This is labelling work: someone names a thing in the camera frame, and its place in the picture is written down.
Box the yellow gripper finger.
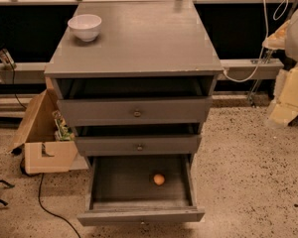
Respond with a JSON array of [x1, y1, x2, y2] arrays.
[[262, 20, 290, 50], [265, 66, 298, 127]]

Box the orange fruit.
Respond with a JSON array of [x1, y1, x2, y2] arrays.
[[153, 174, 165, 185]]

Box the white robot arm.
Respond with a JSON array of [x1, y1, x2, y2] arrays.
[[262, 10, 298, 128]]

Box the grey wooden drawer cabinet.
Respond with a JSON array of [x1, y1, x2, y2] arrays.
[[44, 0, 224, 164]]

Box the grey top drawer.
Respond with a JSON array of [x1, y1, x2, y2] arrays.
[[58, 76, 212, 127]]

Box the grey drawer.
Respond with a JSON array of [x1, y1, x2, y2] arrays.
[[75, 124, 201, 156], [77, 155, 205, 226], [58, 76, 212, 127]]

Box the grey middle drawer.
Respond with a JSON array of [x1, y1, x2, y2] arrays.
[[75, 124, 201, 156]]

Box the grey bottom drawer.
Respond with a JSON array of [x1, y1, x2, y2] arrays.
[[77, 155, 205, 226]]

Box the white ceramic bowl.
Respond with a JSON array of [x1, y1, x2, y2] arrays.
[[68, 14, 102, 42]]

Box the green snack packets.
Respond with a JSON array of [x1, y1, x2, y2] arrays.
[[52, 110, 75, 141]]

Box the open cardboard box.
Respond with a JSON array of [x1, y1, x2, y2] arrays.
[[9, 77, 77, 175]]

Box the white hanging cable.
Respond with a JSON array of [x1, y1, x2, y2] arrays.
[[222, 0, 290, 83]]

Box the black floor cable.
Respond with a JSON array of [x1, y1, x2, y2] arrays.
[[19, 156, 82, 238]]

